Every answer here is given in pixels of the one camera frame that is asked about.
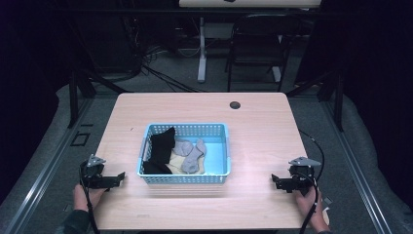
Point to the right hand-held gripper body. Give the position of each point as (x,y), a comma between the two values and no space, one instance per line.
(302,177)

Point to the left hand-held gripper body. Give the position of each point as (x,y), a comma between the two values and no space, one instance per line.
(93,172)

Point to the person's left hand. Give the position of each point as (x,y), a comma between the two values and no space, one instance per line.
(92,195)

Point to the person's right hand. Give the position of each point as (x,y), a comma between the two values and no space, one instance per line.
(308,208)

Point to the short black sock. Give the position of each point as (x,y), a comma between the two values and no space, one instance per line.
(156,168)

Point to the long black sock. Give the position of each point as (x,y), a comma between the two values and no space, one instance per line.
(162,146)

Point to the cream sock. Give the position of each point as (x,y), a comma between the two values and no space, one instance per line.
(175,164)

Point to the light blue plastic basket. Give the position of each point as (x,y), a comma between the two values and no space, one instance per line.
(217,156)

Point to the small grey sock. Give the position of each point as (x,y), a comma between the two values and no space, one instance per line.
(182,148)

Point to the large grey sock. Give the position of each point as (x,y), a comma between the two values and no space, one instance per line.
(191,162)

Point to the black metal stand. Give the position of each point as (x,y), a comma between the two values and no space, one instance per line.
(74,97)
(337,97)

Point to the black folding chair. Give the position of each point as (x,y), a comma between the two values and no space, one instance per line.
(256,42)

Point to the white desk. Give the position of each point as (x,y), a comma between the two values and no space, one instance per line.
(246,3)

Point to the black floor socket frame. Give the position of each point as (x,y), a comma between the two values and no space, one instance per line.
(80,139)

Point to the aluminium rail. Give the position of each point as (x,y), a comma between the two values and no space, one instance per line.
(357,169)
(42,175)

